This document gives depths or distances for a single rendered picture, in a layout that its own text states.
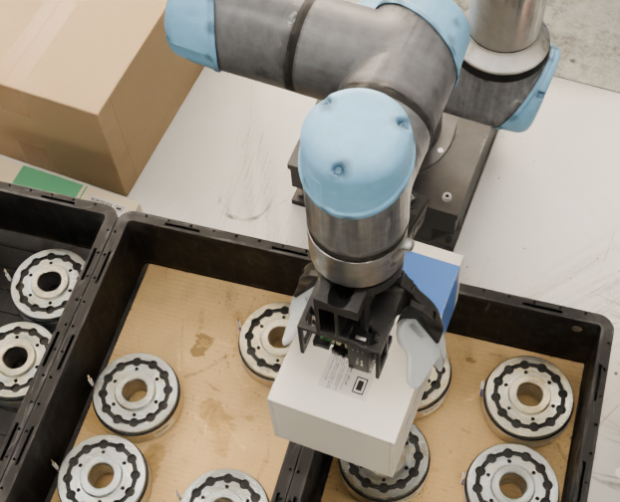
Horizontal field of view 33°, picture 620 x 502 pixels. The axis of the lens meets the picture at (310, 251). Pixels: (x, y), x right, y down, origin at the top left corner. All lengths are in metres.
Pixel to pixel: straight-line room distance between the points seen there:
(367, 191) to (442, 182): 0.79
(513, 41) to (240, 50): 0.53
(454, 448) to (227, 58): 0.62
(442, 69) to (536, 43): 0.53
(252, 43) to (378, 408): 0.35
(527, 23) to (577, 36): 1.51
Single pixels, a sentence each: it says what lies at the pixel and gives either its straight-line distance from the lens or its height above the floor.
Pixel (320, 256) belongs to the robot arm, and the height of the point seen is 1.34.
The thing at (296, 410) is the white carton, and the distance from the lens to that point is 0.94.
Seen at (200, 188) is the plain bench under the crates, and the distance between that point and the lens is 1.59.
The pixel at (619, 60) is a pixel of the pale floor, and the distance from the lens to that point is 2.71.
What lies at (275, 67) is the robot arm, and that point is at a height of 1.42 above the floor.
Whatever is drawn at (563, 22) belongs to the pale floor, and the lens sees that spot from 2.77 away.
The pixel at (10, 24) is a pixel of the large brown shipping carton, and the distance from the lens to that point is 1.59.
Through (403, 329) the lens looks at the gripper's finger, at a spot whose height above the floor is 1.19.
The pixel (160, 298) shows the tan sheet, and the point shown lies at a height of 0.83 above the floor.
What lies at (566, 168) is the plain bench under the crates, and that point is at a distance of 1.62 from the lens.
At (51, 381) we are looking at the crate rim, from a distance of 1.22.
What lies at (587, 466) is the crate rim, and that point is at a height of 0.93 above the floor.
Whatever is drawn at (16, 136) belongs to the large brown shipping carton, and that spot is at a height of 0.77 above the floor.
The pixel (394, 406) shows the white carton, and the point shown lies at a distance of 0.94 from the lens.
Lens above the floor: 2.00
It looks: 59 degrees down
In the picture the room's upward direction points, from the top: 6 degrees counter-clockwise
